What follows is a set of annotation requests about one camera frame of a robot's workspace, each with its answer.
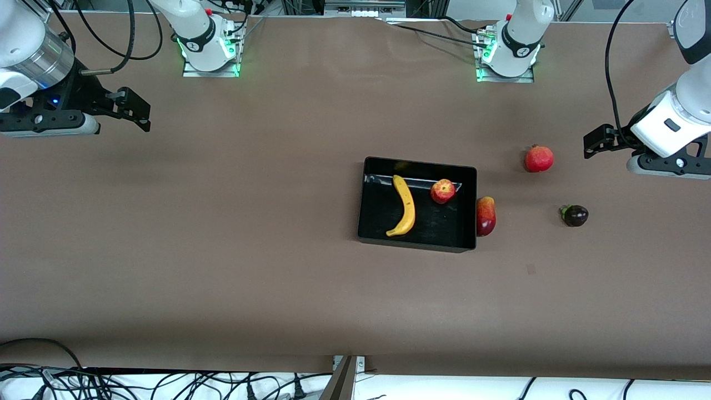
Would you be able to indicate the red mango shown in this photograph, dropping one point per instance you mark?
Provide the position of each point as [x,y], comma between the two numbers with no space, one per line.
[486,216]

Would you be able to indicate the brown table cover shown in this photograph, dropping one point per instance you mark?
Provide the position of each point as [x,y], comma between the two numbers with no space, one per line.
[333,305]

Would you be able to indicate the grey power strip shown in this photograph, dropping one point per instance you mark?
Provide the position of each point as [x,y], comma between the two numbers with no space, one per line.
[364,6]

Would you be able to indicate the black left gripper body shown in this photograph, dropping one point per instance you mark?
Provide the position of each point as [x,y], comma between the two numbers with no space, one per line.
[621,137]

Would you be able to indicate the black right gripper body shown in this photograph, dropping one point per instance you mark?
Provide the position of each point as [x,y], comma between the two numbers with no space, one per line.
[83,93]

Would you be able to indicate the yellow banana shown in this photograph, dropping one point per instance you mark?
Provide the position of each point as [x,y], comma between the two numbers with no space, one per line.
[408,203]

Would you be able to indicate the red yellow apple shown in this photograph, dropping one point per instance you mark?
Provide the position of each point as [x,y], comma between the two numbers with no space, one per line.
[442,191]

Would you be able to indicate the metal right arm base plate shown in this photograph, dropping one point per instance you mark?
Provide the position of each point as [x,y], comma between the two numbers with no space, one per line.
[191,71]

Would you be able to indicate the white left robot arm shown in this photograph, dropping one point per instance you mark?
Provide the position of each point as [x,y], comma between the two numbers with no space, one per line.
[664,125]

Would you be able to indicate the grey angled bar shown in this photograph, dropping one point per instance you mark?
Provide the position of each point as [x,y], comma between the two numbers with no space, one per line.
[340,383]

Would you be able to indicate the red pomegranate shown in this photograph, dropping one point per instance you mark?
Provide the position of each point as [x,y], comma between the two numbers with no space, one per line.
[539,159]

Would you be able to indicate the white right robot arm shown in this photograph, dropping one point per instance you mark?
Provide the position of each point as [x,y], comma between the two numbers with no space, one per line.
[22,33]

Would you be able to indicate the black rectangular plastic tray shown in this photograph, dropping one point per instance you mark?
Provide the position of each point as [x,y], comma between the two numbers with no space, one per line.
[433,222]

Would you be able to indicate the dark purple mangosteen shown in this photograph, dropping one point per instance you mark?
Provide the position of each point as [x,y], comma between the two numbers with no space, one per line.
[575,216]

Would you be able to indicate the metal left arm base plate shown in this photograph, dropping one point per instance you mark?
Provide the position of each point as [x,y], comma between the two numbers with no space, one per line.
[489,78]

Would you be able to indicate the metal table edge bracket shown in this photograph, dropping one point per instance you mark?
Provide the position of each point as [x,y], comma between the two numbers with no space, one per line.
[360,362]

